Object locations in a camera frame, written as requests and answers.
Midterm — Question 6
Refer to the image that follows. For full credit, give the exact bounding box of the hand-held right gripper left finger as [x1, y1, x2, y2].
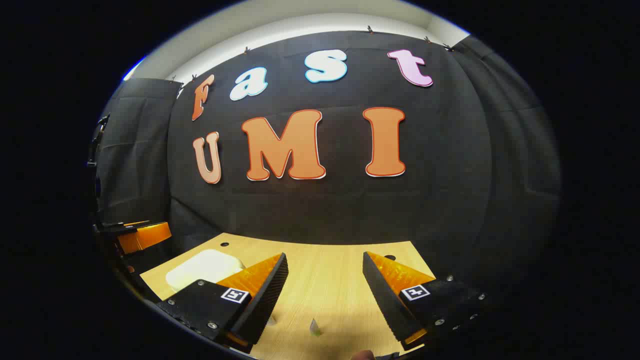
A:
[156, 252, 290, 353]

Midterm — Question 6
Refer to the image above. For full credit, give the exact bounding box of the pale yellow suitcase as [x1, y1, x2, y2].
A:
[165, 248, 246, 293]

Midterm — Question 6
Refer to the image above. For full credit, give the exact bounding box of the black backdrop cloth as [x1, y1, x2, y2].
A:
[87, 30, 563, 321]

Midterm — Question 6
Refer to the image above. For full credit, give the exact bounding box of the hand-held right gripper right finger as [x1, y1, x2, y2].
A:
[362, 251, 488, 352]

